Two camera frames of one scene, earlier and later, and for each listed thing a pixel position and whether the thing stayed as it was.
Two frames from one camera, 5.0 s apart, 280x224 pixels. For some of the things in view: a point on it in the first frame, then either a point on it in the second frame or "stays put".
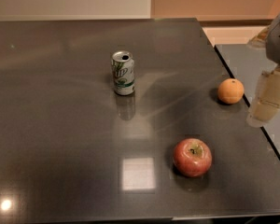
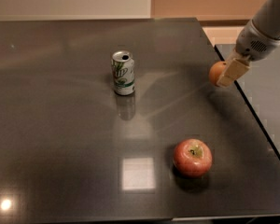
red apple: x=192 y=157 stays put
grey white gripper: x=279 y=42 → x=251 y=44
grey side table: x=246 y=66 stays put
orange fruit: x=231 y=91 → x=216 y=70
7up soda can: x=122 y=64 stays put
